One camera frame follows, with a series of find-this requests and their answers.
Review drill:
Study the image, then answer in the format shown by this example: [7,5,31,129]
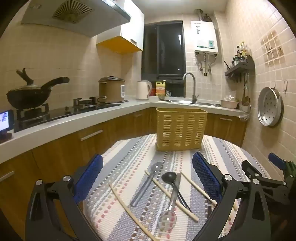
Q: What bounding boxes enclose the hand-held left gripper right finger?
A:
[192,152,271,241]

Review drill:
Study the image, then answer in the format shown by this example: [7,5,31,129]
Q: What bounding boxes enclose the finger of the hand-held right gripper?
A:
[242,161,287,189]
[269,153,288,171]

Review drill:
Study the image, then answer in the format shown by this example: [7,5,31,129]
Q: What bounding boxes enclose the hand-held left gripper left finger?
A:
[24,154,104,241]

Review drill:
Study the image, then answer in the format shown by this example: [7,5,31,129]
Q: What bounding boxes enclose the wooden chopstick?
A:
[144,170,199,222]
[180,171,217,207]
[109,183,158,241]

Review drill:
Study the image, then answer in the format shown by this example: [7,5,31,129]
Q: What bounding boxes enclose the black plastic spoon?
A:
[161,171,192,212]

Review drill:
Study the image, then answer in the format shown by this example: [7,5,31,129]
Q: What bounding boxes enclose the grey slotted spoon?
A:
[130,162,163,207]

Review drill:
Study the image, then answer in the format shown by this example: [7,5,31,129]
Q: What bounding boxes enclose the yellow slotted plastic basket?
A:
[155,107,208,151]

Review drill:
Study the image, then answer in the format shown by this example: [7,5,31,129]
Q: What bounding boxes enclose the wooden base cabinets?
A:
[0,107,248,232]

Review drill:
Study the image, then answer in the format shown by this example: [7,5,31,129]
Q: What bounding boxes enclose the striped woven tablecloth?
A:
[83,133,272,241]

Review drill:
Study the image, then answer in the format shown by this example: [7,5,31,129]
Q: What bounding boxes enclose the round metal steamer tray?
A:
[258,87,284,127]

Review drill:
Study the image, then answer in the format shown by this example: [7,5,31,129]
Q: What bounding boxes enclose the white kitchen countertop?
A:
[0,96,247,164]

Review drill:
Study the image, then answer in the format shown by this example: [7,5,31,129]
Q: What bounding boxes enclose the black gas stove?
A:
[14,96,122,133]

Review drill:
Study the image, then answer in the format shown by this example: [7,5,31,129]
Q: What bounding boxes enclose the hanging wooden spatula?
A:
[242,81,250,106]

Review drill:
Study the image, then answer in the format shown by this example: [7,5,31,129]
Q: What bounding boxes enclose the steel sink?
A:
[158,99,222,107]

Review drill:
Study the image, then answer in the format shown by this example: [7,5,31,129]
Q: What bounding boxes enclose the metal kitchen faucet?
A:
[183,72,199,104]

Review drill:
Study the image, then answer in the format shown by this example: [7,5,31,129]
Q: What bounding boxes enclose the brown rice cooker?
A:
[98,75,126,103]

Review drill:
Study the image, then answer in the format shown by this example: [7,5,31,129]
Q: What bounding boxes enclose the yellow detergent bottle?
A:
[155,80,166,97]

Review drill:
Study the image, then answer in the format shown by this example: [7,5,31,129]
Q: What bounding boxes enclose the white electric kettle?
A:
[136,80,152,100]

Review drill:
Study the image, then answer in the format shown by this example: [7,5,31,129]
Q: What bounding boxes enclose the black wok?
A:
[6,77,70,109]

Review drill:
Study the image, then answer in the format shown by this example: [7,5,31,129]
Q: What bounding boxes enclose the small phone screen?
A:
[0,110,15,143]

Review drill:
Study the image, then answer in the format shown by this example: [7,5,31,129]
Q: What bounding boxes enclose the row of condiment bottles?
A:
[231,41,252,66]

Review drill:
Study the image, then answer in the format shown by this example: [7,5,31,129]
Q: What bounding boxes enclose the water heater pipes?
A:
[194,53,218,76]

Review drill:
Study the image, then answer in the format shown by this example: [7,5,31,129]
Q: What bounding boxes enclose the dark window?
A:
[142,20,186,80]

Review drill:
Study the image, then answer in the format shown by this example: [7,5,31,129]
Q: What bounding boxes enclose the white water heater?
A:
[191,20,219,55]

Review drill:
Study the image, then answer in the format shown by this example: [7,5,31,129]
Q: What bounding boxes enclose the range hood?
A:
[21,0,132,38]

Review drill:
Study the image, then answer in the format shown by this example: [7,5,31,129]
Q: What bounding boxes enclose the metal flue pipe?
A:
[194,9,216,30]

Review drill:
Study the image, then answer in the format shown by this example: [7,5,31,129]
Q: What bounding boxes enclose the grey wall spice rack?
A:
[224,56,255,82]

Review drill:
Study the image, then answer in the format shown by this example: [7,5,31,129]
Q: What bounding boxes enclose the wok lid with black handle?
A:
[8,68,47,92]

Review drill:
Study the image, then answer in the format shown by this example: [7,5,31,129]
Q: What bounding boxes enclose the white wall cabinet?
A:
[96,0,145,55]

